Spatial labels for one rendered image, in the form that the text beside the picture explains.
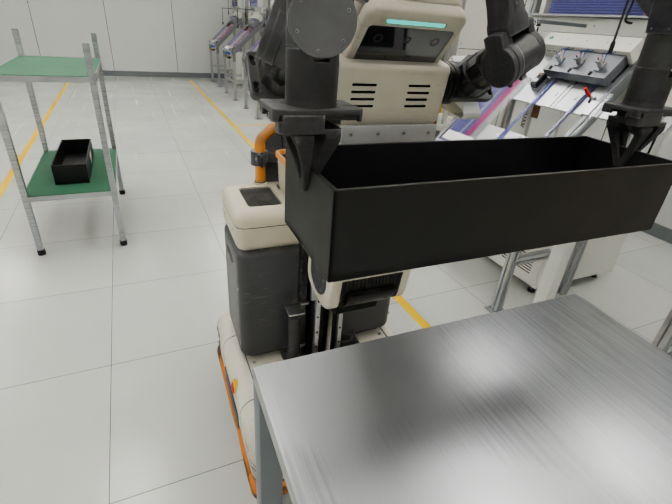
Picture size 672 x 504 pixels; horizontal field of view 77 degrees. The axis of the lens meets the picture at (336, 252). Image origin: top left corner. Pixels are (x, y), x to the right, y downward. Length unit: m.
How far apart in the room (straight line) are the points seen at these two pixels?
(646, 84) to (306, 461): 0.73
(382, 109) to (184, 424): 1.26
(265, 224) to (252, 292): 0.22
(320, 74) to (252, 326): 1.00
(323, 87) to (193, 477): 1.31
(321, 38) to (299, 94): 0.09
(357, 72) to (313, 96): 0.39
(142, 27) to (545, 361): 9.77
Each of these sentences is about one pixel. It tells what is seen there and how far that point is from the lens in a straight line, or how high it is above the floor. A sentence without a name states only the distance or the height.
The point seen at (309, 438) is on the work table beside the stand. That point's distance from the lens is 0.60.
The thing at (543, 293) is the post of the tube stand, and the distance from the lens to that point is 2.19.
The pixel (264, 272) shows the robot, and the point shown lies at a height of 0.62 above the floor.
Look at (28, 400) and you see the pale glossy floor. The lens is 1.96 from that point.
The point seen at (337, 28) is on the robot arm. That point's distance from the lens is 0.39.
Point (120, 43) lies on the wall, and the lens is 10.12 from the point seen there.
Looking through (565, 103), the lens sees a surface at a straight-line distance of 2.37.
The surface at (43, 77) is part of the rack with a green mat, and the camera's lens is 2.59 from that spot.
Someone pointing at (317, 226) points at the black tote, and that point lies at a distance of 0.49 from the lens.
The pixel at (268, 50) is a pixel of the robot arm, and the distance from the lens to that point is 0.71.
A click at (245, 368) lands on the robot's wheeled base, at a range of 1.43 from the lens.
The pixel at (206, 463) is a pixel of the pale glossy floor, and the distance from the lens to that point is 1.57.
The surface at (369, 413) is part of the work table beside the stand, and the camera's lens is 0.63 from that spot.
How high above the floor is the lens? 1.28
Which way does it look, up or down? 29 degrees down
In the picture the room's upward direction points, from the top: 5 degrees clockwise
